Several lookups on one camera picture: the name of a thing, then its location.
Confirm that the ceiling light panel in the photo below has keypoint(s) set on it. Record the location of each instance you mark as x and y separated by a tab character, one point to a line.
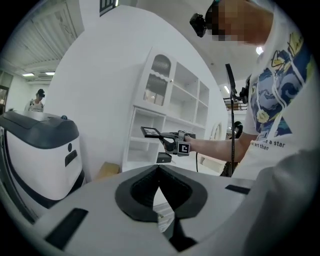
28	74
50	73

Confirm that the black box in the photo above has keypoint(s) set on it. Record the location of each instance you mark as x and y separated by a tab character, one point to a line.
163	157

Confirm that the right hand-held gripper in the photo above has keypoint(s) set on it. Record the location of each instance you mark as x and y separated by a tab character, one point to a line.
183	149

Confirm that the white black service robot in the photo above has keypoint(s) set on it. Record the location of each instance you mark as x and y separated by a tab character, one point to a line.
37	155
17	197

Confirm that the dark metal rack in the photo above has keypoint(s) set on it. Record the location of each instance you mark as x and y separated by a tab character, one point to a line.
228	103

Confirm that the black object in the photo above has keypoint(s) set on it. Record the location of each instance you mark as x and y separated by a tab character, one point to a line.
151	131

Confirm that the black head-mounted camera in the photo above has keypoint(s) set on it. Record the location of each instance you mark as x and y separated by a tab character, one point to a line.
198	25

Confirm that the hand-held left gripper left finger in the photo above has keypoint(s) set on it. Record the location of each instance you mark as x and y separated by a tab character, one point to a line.
95	212

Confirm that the person's head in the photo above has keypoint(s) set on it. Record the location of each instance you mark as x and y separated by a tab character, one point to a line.
245	20

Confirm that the arched glass cabinet door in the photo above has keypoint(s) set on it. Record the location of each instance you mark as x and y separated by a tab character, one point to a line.
160	75

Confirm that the black clamp mount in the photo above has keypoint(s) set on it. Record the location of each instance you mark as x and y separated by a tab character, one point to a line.
244	90

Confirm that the black pole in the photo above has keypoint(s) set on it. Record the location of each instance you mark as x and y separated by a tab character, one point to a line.
233	125

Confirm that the person's printed white T-shirt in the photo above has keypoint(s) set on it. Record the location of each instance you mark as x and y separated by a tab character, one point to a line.
275	100

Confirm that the person's right forearm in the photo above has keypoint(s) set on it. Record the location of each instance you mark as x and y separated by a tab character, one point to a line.
215	147

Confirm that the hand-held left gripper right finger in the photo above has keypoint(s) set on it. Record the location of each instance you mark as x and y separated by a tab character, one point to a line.
220	212

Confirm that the white shelf cabinet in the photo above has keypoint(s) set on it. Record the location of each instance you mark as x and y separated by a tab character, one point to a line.
185	100

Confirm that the large cardboard box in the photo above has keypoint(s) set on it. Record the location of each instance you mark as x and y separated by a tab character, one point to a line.
107	170

